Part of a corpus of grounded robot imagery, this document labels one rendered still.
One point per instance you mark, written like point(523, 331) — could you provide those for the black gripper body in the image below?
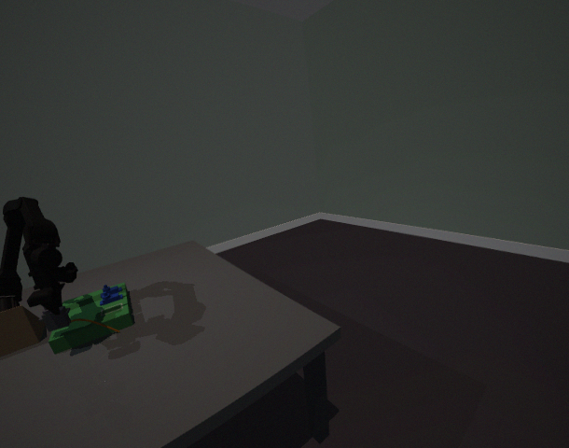
point(47, 292)

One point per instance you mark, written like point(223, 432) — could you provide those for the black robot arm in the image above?
point(23, 216)

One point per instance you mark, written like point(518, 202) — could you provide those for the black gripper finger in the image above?
point(53, 306)
point(59, 289)

